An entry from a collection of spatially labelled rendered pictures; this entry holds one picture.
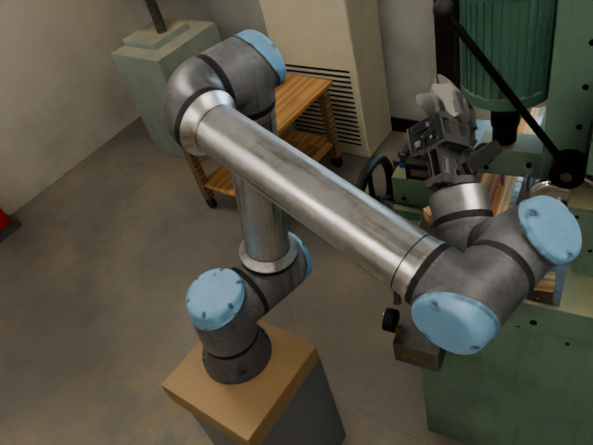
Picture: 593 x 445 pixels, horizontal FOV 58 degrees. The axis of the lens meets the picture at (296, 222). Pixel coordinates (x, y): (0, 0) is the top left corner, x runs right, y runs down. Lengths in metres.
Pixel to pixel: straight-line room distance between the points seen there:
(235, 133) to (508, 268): 0.42
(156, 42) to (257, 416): 2.36
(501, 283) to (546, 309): 0.64
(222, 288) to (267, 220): 0.22
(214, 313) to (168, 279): 1.49
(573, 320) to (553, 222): 0.61
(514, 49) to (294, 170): 0.50
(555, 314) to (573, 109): 0.45
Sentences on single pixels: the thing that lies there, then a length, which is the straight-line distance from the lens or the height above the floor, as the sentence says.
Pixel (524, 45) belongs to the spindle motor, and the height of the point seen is 1.33.
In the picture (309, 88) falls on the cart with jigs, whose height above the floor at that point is 0.53.
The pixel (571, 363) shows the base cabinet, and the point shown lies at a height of 0.62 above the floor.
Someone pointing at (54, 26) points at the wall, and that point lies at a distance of 3.87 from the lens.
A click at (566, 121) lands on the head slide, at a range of 1.14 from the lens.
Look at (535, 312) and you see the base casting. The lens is 1.31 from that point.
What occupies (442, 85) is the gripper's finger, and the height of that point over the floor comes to 1.35.
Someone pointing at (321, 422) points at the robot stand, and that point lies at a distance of 1.79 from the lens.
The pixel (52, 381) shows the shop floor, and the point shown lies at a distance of 2.67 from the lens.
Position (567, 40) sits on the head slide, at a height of 1.34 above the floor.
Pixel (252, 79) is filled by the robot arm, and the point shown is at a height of 1.40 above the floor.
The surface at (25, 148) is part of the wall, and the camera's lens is 3.83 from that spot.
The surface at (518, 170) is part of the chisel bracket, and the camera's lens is 1.27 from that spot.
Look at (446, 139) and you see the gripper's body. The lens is 0.84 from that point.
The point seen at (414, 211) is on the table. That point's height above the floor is 0.87.
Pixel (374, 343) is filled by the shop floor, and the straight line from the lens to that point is 2.20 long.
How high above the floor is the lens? 1.81
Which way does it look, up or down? 41 degrees down
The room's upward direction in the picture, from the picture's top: 17 degrees counter-clockwise
